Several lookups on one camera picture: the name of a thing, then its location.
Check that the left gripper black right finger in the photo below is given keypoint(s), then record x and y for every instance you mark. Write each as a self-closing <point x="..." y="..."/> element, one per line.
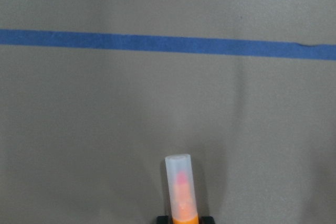
<point x="206" y="220"/>

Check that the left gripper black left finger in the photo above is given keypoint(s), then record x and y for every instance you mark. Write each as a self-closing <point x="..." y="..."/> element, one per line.
<point x="164" y="220"/>

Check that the orange marker pen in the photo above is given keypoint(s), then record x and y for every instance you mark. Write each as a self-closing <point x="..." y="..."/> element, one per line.
<point x="181" y="188"/>

